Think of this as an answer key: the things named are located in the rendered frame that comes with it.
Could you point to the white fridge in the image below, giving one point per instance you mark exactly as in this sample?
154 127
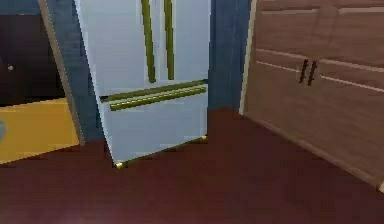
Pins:
133 50

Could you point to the brown wooden cupboard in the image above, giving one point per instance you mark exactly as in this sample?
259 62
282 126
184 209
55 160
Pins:
320 100

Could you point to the dark brown room door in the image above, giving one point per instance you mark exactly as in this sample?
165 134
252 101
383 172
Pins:
26 60

